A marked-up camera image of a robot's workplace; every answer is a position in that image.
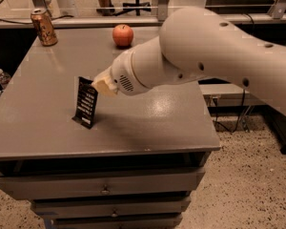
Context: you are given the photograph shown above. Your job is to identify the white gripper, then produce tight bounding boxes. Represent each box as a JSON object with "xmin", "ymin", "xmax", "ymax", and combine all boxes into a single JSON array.
[{"xmin": 92, "ymin": 50, "xmax": 149, "ymax": 96}]

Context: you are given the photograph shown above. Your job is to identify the black rxbar chocolate bar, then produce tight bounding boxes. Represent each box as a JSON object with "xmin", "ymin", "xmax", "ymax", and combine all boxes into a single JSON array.
[{"xmin": 72, "ymin": 76, "xmax": 98, "ymax": 129}]

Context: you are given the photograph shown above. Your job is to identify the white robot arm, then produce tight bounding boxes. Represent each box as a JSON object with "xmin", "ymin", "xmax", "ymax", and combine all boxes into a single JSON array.
[{"xmin": 92, "ymin": 7, "xmax": 286, "ymax": 116}]

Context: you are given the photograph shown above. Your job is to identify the orange soda can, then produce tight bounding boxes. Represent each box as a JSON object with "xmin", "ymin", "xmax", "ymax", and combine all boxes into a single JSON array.
[{"xmin": 31, "ymin": 9, "xmax": 58, "ymax": 47}]

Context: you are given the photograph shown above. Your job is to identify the red apple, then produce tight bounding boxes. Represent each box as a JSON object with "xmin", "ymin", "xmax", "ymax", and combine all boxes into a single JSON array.
[{"xmin": 112, "ymin": 24, "xmax": 133, "ymax": 47}]

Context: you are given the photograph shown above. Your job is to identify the black office chair base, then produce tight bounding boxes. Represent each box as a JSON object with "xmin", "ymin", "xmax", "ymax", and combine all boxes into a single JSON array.
[{"xmin": 114, "ymin": 0, "xmax": 152, "ymax": 16}]

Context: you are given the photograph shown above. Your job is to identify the grey drawer cabinet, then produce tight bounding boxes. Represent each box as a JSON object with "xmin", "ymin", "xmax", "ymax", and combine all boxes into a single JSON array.
[{"xmin": 0, "ymin": 29, "xmax": 219, "ymax": 229}]

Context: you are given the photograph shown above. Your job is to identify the top drawer knob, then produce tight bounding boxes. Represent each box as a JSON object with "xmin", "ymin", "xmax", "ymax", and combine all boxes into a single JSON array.
[{"xmin": 100, "ymin": 185, "xmax": 111, "ymax": 195}]

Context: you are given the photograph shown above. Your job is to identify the drawer knob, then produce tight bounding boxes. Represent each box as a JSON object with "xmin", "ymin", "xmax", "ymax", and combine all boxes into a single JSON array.
[
  {"xmin": 100, "ymin": 185, "xmax": 111, "ymax": 195},
  {"xmin": 111, "ymin": 210, "xmax": 119, "ymax": 218}
]

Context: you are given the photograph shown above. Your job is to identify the grey metal rail beam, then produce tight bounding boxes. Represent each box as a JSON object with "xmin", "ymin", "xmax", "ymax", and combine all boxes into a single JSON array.
[{"xmin": 200, "ymin": 84, "xmax": 264, "ymax": 107}]

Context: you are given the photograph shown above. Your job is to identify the black power cable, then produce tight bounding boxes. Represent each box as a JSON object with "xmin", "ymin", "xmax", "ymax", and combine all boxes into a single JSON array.
[{"xmin": 211, "ymin": 88, "xmax": 252, "ymax": 134}]

